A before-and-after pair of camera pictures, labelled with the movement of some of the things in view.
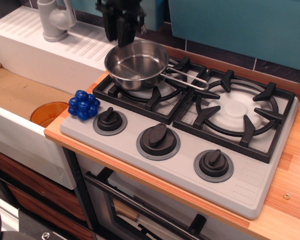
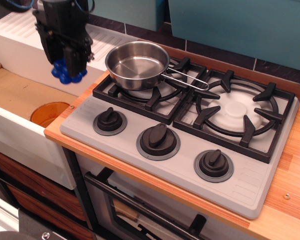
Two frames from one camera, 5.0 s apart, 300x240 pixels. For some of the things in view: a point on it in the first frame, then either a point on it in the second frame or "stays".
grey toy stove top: [211, 135] stays
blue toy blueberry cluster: [83, 105] -> [60, 70]
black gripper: [135, 7] -> [61, 22]
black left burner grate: [160, 102] stays
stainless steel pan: [142, 66] stays
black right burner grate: [248, 115] stays
